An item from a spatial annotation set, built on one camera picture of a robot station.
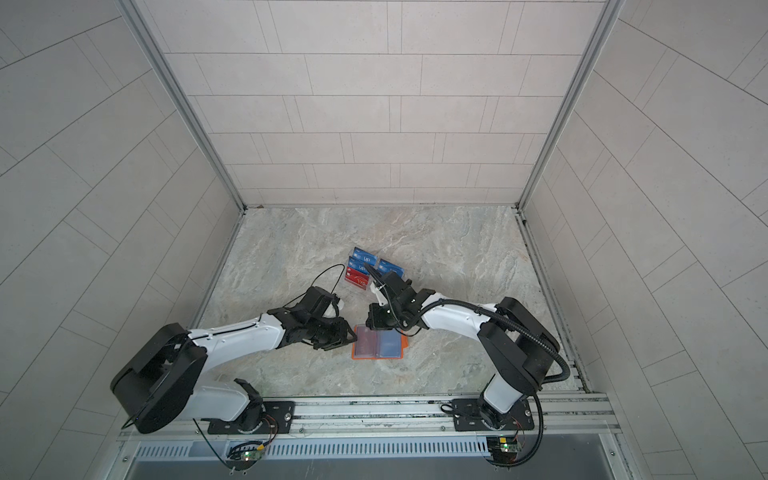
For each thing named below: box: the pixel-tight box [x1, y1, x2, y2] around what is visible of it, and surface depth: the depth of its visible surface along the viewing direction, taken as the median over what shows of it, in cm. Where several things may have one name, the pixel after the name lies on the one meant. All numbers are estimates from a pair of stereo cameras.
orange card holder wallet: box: [352, 324, 409, 360], surface depth 83 cm
